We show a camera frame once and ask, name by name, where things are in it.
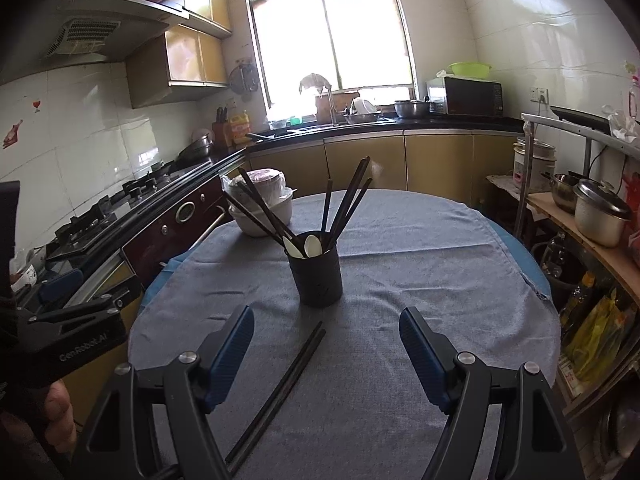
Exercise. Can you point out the large white bowl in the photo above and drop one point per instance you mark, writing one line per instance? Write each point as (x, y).
(280, 212)

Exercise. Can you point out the small steel pot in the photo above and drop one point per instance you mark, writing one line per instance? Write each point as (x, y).
(565, 195)

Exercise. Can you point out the wooden cutting board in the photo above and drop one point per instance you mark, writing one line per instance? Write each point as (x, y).
(347, 100)

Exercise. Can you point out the dark sauce bottle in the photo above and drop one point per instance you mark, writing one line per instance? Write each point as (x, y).
(575, 305)

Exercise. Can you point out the person's left hand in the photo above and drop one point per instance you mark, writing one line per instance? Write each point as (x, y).
(57, 407)

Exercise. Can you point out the small side table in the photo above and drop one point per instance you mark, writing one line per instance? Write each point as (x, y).
(502, 180)

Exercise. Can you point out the yellow lower cabinets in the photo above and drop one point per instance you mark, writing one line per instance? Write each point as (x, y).
(435, 165)

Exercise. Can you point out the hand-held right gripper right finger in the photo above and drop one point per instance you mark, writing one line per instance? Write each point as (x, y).
(422, 355)

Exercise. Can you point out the stacked steel basins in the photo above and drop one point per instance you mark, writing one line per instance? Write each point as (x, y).
(197, 145)

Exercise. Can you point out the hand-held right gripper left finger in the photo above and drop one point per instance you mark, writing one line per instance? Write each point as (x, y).
(232, 355)

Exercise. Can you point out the maroon built-in oven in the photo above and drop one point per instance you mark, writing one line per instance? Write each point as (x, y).
(170, 230)

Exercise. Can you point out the steel mixing bowl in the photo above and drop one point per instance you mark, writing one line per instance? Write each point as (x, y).
(412, 108)

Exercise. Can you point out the steel range hood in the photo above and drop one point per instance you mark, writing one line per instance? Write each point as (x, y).
(90, 25)

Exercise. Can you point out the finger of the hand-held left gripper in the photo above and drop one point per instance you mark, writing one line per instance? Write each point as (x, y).
(100, 305)
(60, 281)

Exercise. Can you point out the white wall socket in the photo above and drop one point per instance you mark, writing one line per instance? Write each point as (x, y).
(539, 94)

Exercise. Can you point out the group of dark chopsticks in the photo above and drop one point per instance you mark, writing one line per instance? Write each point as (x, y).
(350, 196)

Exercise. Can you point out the yellow oil bottle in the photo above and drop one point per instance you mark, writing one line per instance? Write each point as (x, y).
(239, 127)

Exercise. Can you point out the black microwave oven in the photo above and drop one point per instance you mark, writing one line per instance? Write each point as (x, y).
(472, 97)

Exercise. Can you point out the white rice cooker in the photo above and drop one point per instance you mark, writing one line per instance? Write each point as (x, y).
(532, 160)

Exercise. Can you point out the black kitchen countertop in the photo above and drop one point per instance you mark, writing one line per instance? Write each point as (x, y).
(450, 124)

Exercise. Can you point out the wooden knife block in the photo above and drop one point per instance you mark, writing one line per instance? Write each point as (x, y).
(220, 130)

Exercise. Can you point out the bottle wall sticker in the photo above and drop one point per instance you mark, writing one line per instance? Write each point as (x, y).
(12, 132)

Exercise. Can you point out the red plastic item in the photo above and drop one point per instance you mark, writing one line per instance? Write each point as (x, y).
(632, 185)

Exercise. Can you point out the black utensil holder cup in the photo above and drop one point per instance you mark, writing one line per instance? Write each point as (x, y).
(315, 280)

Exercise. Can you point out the blue table cover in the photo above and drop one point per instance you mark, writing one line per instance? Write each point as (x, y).
(520, 255)

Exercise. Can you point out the metal storage rack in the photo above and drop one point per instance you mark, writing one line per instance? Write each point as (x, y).
(565, 127)

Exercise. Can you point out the black induction cooktop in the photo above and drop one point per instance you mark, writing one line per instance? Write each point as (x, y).
(580, 117)

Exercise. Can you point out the white plastic spoon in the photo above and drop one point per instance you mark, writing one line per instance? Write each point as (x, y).
(313, 245)
(291, 248)

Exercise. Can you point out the grey cloth on faucet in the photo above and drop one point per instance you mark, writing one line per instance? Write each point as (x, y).
(314, 82)

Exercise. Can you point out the round hanging steamer rack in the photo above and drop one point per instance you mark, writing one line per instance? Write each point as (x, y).
(243, 80)

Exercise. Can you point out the yellow cabinets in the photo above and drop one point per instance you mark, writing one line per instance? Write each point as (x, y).
(190, 55)
(435, 165)

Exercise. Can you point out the steel pot with lid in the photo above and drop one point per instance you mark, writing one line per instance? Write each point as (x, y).
(600, 220)

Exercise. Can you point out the white plastic bag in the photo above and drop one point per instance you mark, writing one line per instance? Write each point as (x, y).
(622, 127)

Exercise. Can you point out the steel sink faucet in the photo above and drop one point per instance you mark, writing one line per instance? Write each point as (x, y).
(331, 105)

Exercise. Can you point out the wine glass wall sticker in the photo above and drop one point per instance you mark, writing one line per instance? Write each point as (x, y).
(36, 105)

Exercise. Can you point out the black bucket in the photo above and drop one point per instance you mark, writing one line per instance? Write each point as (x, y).
(555, 285)

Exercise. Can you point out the black gas stove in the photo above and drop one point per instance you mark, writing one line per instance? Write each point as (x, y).
(100, 215)

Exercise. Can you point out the steel dish basin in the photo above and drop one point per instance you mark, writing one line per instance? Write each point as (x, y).
(362, 115)

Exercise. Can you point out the kitchen window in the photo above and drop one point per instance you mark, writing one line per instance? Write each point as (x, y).
(330, 35)

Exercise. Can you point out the yellow upper cabinets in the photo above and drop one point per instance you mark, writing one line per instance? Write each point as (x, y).
(190, 55)

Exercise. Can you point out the plastic-wrapped stack of bowls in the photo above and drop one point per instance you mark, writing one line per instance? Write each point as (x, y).
(270, 180)

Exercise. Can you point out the yellow plastic bag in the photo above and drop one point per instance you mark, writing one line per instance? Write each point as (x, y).
(595, 335)

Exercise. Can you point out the clear plastic bottle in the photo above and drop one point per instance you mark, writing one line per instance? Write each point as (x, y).
(552, 255)

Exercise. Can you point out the grey tablecloth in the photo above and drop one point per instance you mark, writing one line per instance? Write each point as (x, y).
(400, 270)

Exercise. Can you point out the green plastic basin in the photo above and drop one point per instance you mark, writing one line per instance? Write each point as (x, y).
(470, 70)

